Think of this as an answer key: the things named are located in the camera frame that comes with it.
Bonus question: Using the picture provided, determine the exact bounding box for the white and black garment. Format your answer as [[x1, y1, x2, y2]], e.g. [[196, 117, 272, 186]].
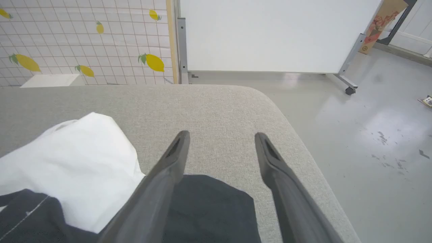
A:
[[0, 112, 262, 243]]

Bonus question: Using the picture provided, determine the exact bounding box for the lemon print tiled backdrop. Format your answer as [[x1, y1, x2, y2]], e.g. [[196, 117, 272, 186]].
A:
[[0, 0, 174, 87]]

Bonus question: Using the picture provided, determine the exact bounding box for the light wooden post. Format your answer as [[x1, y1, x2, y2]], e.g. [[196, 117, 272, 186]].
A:
[[165, 0, 180, 84]]

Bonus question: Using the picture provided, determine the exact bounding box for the printed cardboard box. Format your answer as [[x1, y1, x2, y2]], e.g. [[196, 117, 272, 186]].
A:
[[358, 0, 409, 55]]

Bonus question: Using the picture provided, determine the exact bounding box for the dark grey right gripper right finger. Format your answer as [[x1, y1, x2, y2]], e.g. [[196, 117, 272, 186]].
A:
[[255, 132, 345, 243]]

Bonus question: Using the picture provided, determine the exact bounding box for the dark metal stand frame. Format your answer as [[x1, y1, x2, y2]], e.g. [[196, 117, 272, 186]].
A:
[[376, 0, 417, 46]]

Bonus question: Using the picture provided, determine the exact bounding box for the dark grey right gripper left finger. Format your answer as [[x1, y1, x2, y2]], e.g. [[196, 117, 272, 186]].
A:
[[98, 131, 191, 243]]

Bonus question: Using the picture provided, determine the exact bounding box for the white box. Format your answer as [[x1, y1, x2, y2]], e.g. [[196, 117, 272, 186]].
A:
[[20, 74, 85, 88]]

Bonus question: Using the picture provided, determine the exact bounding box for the white partition panel grey frame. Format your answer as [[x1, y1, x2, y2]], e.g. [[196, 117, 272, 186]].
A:
[[175, 0, 383, 96]]

